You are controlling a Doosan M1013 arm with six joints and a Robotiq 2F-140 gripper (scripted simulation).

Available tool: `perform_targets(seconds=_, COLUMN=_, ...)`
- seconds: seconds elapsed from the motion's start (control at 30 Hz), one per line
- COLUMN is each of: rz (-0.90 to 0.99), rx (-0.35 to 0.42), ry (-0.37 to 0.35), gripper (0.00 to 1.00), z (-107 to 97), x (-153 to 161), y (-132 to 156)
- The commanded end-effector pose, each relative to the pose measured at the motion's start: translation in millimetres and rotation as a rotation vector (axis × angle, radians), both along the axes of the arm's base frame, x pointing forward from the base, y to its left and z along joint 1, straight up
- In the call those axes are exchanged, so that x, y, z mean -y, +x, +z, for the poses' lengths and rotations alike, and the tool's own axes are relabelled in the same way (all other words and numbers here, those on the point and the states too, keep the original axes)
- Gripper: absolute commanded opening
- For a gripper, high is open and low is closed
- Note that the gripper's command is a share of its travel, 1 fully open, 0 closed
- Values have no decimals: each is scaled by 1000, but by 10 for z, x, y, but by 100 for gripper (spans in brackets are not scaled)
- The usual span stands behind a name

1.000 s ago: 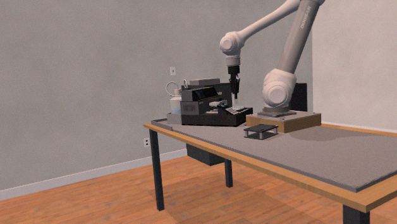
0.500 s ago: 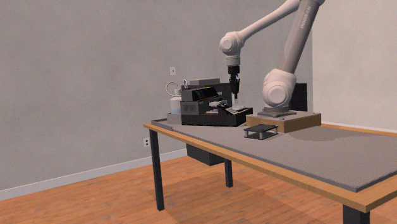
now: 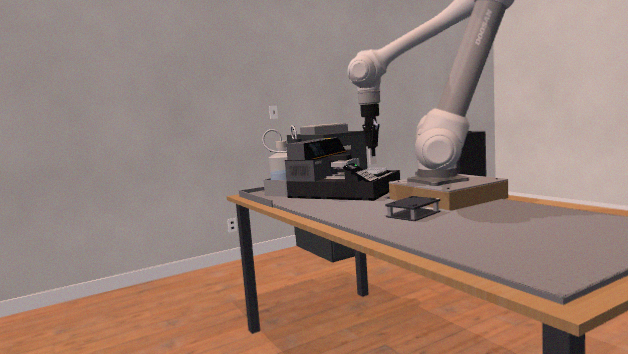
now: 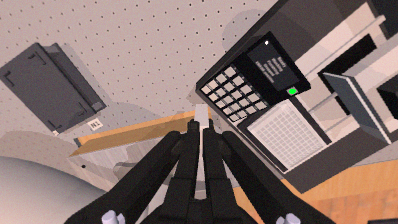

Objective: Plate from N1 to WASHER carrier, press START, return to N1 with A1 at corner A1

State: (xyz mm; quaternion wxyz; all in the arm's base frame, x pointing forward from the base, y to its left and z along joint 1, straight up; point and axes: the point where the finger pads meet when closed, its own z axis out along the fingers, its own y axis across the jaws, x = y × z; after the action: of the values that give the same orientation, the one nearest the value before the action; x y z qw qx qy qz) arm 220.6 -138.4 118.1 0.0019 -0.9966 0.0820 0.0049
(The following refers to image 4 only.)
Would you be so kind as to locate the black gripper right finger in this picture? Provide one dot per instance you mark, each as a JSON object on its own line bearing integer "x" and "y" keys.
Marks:
{"x": 272, "y": 200}

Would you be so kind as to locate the white label with black text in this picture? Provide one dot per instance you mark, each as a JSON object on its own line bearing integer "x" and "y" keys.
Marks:
{"x": 95, "y": 124}

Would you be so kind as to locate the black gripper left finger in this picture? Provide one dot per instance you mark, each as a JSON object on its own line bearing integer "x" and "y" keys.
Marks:
{"x": 127, "y": 200}

